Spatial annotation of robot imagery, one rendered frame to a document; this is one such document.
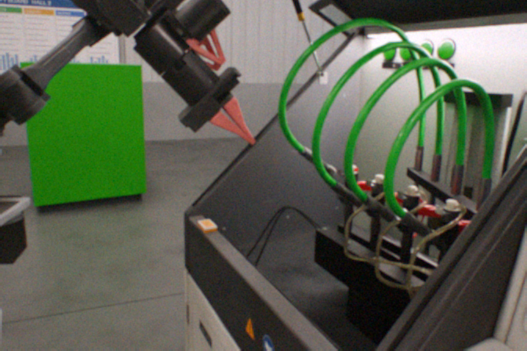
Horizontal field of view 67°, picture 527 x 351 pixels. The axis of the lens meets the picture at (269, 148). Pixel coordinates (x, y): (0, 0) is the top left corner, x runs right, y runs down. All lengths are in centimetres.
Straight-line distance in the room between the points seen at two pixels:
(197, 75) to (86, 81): 333
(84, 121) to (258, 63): 428
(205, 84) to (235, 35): 683
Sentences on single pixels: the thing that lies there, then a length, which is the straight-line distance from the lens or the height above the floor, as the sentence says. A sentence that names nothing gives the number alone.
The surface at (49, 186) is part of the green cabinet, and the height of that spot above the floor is 24.
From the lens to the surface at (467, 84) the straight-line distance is 66.
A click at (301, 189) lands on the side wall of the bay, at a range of 119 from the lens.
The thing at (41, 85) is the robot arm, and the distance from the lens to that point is 107.
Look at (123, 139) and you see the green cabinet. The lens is 393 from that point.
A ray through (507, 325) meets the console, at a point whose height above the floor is 100.
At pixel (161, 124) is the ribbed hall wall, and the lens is 717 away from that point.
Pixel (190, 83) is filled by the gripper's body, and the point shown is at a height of 131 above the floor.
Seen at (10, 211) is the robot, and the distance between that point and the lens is 94.
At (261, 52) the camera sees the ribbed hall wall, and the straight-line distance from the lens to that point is 750.
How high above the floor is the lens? 133
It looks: 12 degrees down
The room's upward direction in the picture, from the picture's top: 2 degrees clockwise
